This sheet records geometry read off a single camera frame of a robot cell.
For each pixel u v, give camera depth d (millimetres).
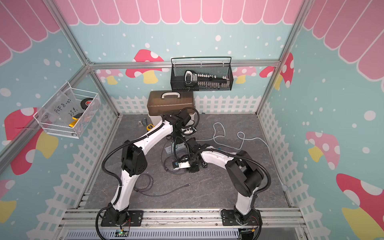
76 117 630
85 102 793
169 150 967
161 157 918
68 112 687
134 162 563
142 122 1132
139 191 826
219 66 918
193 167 794
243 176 472
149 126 1092
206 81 886
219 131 1099
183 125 760
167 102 1045
